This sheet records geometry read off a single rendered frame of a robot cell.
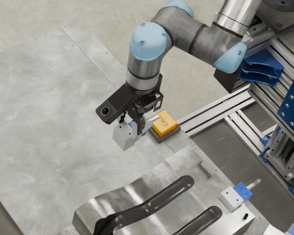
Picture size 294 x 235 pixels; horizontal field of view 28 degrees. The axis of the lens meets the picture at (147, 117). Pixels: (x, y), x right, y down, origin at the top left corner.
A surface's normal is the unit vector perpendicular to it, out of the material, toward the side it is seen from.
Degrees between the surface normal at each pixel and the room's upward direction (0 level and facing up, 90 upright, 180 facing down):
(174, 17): 9
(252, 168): 0
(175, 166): 0
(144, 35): 0
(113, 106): 30
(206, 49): 62
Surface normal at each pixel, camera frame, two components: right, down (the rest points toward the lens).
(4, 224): 0.32, -0.67
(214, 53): -0.40, 0.32
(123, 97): -0.30, -0.30
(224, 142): 0.12, -0.57
